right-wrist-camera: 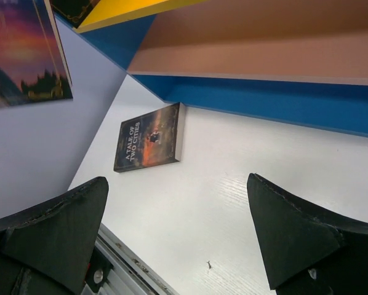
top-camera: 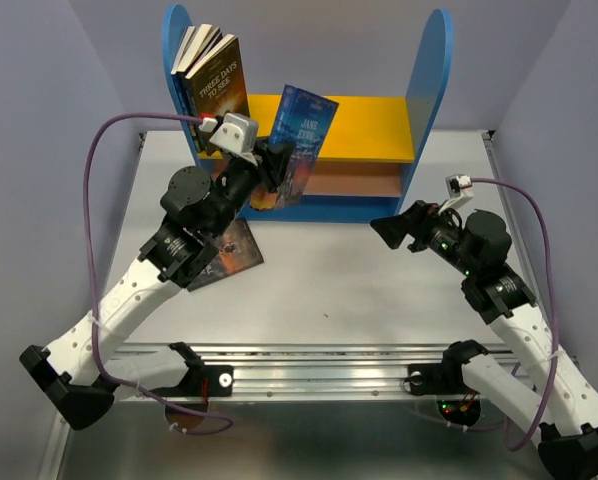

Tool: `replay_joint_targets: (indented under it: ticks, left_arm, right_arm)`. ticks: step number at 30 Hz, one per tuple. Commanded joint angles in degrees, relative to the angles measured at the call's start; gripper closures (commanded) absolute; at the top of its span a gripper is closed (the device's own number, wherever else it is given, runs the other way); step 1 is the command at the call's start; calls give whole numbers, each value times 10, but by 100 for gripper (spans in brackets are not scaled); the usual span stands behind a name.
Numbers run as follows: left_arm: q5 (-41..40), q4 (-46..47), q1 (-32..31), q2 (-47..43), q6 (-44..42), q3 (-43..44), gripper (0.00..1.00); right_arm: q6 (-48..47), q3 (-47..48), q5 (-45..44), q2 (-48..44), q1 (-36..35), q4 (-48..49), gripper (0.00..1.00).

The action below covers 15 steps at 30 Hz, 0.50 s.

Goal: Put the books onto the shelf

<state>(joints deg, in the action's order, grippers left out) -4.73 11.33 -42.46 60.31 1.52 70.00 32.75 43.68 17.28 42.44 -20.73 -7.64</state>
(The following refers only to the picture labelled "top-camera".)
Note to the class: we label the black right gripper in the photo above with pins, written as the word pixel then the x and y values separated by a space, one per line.
pixel 419 221

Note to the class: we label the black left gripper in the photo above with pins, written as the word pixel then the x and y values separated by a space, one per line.
pixel 271 165

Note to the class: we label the Jane Eyre blue book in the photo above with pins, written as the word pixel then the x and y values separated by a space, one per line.
pixel 304 119

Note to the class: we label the Three Days To See book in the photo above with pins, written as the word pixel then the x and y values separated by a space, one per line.
pixel 215 84

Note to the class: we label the A Tale Of Two Cities book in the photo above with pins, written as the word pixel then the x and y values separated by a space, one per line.
pixel 237 252

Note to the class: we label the Nineteen Eighty-Four book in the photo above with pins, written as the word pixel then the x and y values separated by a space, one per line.
pixel 205 38

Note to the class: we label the green cover book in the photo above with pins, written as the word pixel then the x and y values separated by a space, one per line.
pixel 175 71

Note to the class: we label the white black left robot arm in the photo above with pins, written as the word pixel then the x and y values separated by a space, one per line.
pixel 77 371

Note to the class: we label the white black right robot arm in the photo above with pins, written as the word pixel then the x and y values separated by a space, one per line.
pixel 560 406

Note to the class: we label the blue yellow wooden bookshelf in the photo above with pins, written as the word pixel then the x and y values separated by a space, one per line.
pixel 374 143

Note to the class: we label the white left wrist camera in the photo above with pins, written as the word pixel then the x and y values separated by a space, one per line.
pixel 236 134

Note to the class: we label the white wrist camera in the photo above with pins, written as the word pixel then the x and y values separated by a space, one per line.
pixel 236 134
pixel 460 191

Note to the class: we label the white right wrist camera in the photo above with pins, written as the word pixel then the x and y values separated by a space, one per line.
pixel 460 191

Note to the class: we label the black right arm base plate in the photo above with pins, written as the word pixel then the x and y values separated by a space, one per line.
pixel 431 379

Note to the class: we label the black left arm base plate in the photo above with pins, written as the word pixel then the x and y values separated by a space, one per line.
pixel 208 381

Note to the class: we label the aluminium mounting rail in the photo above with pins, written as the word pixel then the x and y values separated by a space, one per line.
pixel 276 372

